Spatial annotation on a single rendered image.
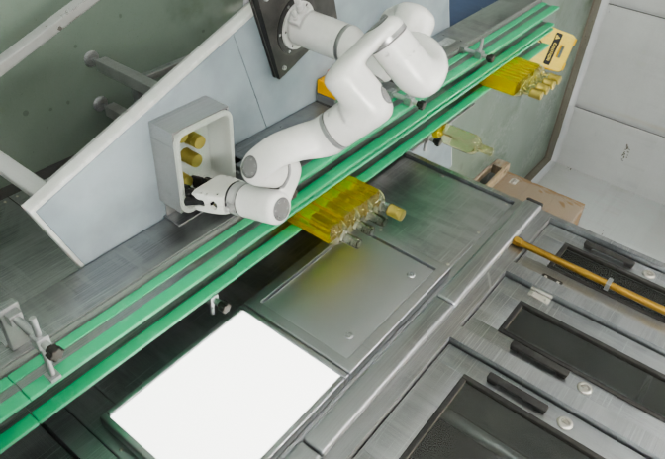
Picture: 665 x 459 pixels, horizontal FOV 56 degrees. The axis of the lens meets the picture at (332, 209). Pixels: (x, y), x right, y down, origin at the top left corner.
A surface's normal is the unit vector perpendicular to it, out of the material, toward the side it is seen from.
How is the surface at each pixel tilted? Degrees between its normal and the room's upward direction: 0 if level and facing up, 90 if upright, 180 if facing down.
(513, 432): 90
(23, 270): 90
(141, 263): 90
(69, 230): 0
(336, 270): 90
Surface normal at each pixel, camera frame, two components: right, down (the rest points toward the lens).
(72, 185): 0.79, 0.41
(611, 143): -0.62, 0.46
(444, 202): 0.04, -0.78
